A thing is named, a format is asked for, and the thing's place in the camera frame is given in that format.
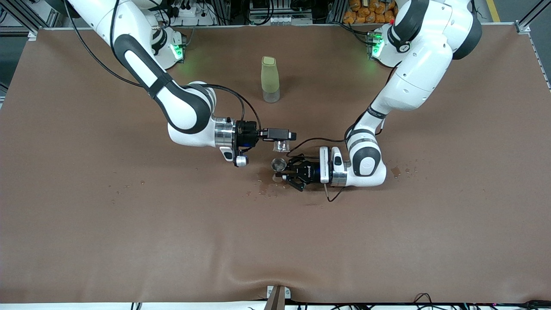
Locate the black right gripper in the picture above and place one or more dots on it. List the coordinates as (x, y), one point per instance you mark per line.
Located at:
(246, 133)

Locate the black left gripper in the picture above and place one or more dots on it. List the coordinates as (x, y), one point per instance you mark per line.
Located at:
(309, 172)

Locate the clear glass measuring cup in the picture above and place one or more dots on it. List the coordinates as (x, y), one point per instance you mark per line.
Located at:
(281, 146)

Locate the steel jigger cup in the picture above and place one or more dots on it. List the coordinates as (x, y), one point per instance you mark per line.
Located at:
(279, 164)

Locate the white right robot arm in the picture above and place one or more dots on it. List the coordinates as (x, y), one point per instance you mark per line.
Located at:
(185, 107)

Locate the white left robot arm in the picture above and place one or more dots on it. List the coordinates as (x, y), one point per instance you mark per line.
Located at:
(417, 77)

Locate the spilled liquid puddle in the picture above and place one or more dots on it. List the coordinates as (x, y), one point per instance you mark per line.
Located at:
(264, 187)

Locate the pale green bottle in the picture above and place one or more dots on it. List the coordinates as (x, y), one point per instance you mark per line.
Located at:
(270, 77)

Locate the orange snack bags pile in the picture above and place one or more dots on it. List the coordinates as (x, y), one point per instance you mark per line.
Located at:
(366, 12)

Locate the brown table mat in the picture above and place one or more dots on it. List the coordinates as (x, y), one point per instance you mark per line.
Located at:
(172, 258)

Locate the white power strip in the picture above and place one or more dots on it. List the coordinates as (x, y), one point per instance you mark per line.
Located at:
(185, 10)

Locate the metal table clamp bracket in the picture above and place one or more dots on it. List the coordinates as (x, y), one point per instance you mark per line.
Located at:
(277, 297)

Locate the aluminium frame strut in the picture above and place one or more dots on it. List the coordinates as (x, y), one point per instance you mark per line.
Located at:
(26, 15)
(533, 15)

